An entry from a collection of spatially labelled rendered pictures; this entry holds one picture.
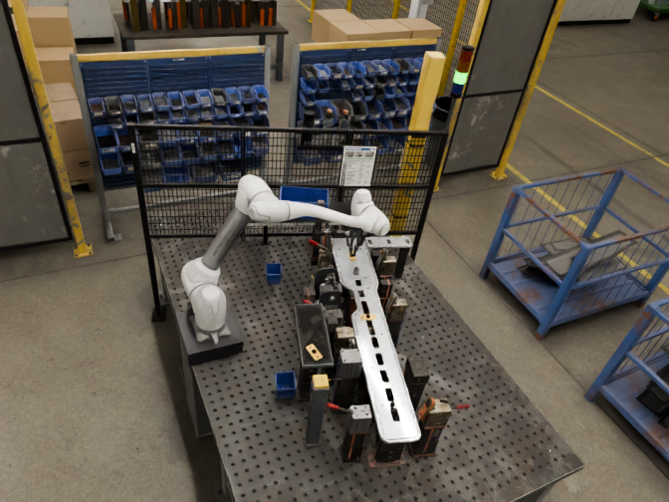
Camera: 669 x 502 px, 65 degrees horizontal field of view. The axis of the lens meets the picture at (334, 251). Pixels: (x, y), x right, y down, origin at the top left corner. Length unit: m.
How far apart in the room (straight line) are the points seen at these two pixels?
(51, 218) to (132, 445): 1.96
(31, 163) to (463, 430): 3.36
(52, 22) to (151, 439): 4.65
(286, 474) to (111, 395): 1.56
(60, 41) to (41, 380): 4.00
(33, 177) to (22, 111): 0.52
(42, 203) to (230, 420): 2.51
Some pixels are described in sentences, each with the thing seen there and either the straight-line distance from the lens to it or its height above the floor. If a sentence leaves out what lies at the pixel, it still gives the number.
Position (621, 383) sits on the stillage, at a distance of 4.29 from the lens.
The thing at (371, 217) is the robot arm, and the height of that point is 1.44.
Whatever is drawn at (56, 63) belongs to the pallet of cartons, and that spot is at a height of 0.72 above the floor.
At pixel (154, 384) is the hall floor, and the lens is 3.75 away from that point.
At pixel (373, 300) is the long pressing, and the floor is 1.00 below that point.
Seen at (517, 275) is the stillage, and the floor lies 0.16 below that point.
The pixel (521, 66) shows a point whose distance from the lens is 5.76.
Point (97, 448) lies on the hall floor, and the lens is 3.57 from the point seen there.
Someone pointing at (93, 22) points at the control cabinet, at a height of 0.32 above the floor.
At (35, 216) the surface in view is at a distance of 4.61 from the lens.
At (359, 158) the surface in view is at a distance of 3.36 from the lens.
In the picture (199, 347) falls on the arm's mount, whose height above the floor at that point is 0.80.
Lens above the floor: 2.99
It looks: 39 degrees down
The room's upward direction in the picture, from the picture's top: 8 degrees clockwise
